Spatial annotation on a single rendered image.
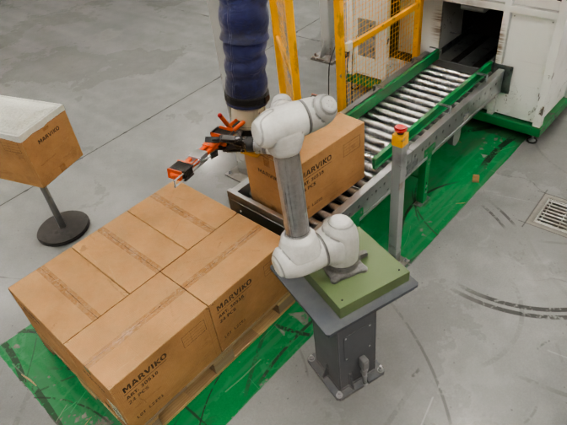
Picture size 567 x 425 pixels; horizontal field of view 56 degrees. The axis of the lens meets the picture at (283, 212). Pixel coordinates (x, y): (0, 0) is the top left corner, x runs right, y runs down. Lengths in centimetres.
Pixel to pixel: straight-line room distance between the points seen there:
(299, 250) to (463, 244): 182
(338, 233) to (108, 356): 124
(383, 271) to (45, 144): 234
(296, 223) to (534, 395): 163
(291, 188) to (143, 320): 114
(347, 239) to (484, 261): 160
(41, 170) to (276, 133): 220
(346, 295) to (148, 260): 123
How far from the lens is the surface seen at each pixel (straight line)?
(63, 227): 440
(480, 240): 380
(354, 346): 273
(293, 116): 188
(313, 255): 218
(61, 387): 342
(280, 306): 325
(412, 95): 432
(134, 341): 270
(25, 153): 366
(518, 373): 318
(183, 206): 335
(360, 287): 234
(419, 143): 360
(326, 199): 313
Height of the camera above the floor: 258
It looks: 40 degrees down
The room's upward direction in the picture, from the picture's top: 8 degrees counter-clockwise
